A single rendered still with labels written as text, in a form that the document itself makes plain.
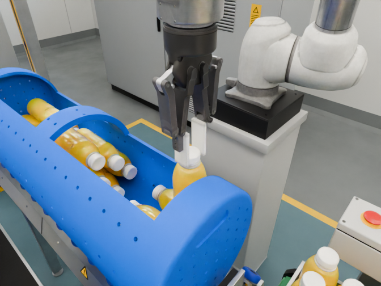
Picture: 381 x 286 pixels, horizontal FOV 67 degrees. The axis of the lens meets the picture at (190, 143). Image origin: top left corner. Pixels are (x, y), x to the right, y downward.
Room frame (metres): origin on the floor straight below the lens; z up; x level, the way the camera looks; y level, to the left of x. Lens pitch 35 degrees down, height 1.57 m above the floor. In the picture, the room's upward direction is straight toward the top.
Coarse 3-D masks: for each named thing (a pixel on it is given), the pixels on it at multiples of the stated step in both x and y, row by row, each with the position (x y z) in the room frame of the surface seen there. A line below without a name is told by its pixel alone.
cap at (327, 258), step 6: (318, 252) 0.33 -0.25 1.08; (324, 252) 0.33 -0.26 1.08; (330, 252) 0.33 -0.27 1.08; (318, 258) 0.32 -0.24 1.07; (324, 258) 0.32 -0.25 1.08; (330, 258) 0.32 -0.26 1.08; (336, 258) 0.32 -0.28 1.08; (324, 264) 0.31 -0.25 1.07; (330, 264) 0.31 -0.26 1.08; (336, 264) 0.31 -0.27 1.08
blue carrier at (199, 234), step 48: (0, 96) 0.86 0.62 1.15; (48, 96) 0.97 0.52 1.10; (0, 144) 0.59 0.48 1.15; (48, 144) 0.51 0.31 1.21; (144, 144) 0.63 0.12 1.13; (48, 192) 0.42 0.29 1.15; (96, 192) 0.37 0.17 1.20; (144, 192) 0.58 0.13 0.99; (192, 192) 0.34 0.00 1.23; (240, 192) 0.37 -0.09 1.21; (96, 240) 0.31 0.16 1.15; (144, 240) 0.27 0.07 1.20; (192, 240) 0.27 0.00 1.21; (240, 240) 0.38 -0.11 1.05
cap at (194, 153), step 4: (192, 148) 0.43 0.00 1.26; (196, 148) 0.43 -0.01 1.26; (192, 152) 0.42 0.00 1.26; (196, 152) 0.42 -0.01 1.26; (192, 156) 0.40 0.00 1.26; (196, 156) 0.40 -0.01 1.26; (192, 160) 0.40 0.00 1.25; (196, 160) 0.40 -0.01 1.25; (192, 164) 0.40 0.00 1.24; (196, 164) 0.40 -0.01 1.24
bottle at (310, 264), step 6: (312, 258) 0.34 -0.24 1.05; (306, 264) 0.33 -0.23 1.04; (312, 264) 0.33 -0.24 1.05; (318, 264) 0.32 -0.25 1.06; (306, 270) 0.33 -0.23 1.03; (312, 270) 0.32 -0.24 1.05; (318, 270) 0.31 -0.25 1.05; (324, 270) 0.31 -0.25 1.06; (330, 270) 0.31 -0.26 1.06; (336, 270) 0.31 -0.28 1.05; (300, 276) 0.33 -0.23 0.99; (324, 276) 0.30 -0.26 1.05; (330, 276) 0.30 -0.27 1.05; (336, 276) 0.30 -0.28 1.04; (330, 282) 0.30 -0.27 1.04; (336, 282) 0.30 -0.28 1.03
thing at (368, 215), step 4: (368, 212) 0.40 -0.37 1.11; (372, 212) 0.40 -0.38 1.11; (376, 212) 0.40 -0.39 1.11; (364, 216) 0.40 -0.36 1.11; (368, 216) 0.39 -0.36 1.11; (372, 216) 0.39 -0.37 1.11; (376, 216) 0.39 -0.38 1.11; (380, 216) 0.39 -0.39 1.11; (368, 220) 0.39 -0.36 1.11; (372, 220) 0.38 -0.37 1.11; (376, 220) 0.38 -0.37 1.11; (380, 220) 0.38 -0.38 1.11; (376, 224) 0.38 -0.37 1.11; (380, 224) 0.38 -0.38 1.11
